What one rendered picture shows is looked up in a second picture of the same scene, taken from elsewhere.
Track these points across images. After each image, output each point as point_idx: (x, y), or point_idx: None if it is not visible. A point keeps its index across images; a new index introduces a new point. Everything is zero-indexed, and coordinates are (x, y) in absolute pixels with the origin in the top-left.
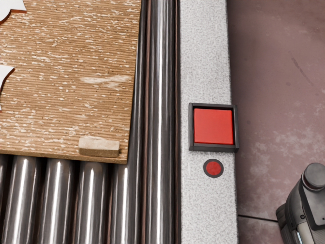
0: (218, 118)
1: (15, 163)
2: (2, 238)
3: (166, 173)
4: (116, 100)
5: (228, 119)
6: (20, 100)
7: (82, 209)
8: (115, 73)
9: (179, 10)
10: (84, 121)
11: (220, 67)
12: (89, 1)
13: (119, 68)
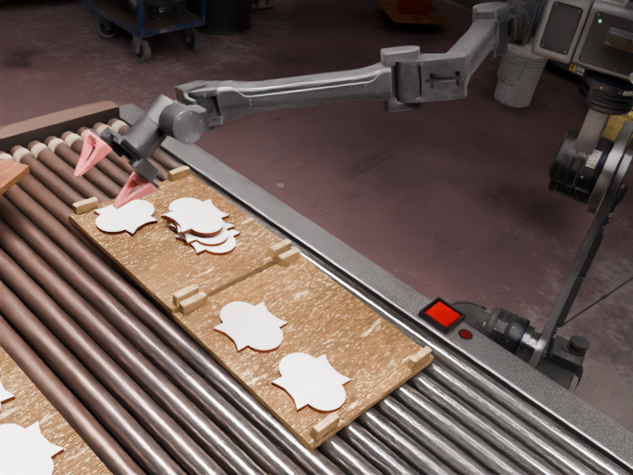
0: (440, 308)
1: (384, 405)
2: (428, 448)
3: (452, 352)
4: (391, 334)
5: (444, 305)
6: (348, 368)
7: (444, 399)
8: (371, 321)
9: (348, 275)
10: (392, 354)
11: (404, 287)
12: (308, 297)
13: (369, 318)
